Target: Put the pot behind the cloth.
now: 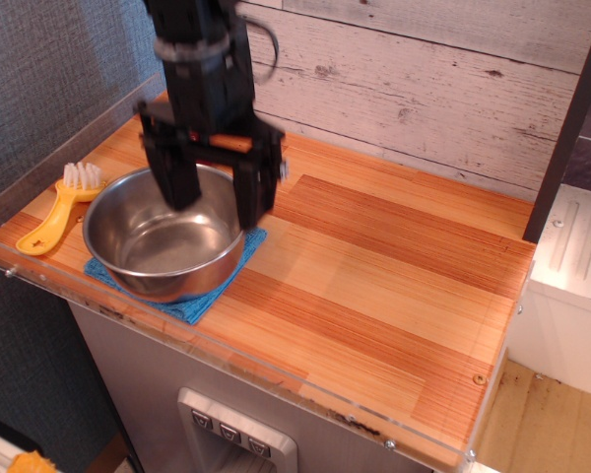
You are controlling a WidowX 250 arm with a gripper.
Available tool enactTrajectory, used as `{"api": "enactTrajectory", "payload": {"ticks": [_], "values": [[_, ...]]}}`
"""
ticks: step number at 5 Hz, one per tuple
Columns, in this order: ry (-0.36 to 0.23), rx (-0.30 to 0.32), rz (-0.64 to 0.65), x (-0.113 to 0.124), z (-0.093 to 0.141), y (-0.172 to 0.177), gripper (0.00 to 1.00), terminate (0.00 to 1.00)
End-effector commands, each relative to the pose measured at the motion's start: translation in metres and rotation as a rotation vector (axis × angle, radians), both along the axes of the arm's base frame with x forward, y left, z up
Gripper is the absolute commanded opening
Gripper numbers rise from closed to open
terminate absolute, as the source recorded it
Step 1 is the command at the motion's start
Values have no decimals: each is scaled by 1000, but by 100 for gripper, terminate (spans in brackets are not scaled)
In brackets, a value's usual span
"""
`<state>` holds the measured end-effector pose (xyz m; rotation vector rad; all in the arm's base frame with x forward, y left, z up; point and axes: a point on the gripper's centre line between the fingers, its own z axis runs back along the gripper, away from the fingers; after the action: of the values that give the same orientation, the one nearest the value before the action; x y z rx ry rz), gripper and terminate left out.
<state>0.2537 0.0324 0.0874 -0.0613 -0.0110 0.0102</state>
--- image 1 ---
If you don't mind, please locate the yellow scrub brush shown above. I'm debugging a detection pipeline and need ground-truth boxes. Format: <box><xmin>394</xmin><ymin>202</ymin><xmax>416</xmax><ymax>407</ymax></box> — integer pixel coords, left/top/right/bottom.
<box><xmin>16</xmin><ymin>162</ymin><xmax>105</xmax><ymax>256</ymax></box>

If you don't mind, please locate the steel bowl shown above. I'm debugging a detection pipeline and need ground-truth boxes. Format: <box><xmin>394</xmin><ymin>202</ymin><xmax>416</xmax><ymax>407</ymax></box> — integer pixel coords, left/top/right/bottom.
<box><xmin>83</xmin><ymin>165</ymin><xmax>245</xmax><ymax>303</ymax></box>

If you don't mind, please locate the silver dispenser panel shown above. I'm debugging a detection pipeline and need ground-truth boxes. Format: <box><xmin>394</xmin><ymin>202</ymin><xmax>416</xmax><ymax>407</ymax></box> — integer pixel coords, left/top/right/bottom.
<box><xmin>177</xmin><ymin>387</ymin><xmax>298</xmax><ymax>472</ymax></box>

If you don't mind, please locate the grey toy fridge cabinet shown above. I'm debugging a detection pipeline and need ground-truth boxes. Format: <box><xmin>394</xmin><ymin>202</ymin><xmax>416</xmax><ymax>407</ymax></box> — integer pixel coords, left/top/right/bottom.
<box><xmin>70</xmin><ymin>304</ymin><xmax>426</xmax><ymax>472</ymax></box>

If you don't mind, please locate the yellow object bottom left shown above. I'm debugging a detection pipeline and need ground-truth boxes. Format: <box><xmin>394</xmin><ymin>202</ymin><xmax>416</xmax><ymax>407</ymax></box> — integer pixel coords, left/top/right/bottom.
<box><xmin>6</xmin><ymin>451</ymin><xmax>58</xmax><ymax>473</ymax></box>

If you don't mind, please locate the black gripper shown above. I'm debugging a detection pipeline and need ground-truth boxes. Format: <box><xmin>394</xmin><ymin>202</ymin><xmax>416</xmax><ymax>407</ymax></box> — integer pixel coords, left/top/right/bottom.
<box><xmin>139</xmin><ymin>46</ymin><xmax>288</xmax><ymax>230</ymax></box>

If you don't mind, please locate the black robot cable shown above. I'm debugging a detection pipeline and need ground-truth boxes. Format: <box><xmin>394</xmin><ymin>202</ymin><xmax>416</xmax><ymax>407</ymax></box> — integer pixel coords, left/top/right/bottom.
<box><xmin>238</xmin><ymin>14</ymin><xmax>281</xmax><ymax>85</ymax></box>

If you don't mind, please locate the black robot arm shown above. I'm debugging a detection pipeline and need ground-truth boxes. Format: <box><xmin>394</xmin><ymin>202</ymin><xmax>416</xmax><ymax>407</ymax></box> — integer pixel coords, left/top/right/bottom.
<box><xmin>138</xmin><ymin>0</ymin><xmax>287</xmax><ymax>230</ymax></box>

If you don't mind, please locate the dark right frame post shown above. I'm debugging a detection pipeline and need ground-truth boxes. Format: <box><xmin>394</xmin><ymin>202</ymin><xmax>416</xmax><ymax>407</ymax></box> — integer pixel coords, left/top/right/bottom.
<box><xmin>523</xmin><ymin>46</ymin><xmax>591</xmax><ymax>243</ymax></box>

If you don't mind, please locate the clear acrylic table guard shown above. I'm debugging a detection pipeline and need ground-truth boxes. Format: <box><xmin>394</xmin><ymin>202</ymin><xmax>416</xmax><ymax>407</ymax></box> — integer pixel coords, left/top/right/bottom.
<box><xmin>0</xmin><ymin>77</ymin><xmax>534</xmax><ymax>472</ymax></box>

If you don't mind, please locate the blue cloth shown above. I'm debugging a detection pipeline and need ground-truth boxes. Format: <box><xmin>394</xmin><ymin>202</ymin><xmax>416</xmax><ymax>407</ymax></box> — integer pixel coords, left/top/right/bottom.
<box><xmin>85</xmin><ymin>228</ymin><xmax>268</xmax><ymax>325</ymax></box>

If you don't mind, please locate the white toy sink unit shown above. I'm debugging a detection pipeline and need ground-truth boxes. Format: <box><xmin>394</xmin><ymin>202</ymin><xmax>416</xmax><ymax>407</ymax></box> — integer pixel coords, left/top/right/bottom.
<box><xmin>506</xmin><ymin>185</ymin><xmax>591</xmax><ymax>393</ymax></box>

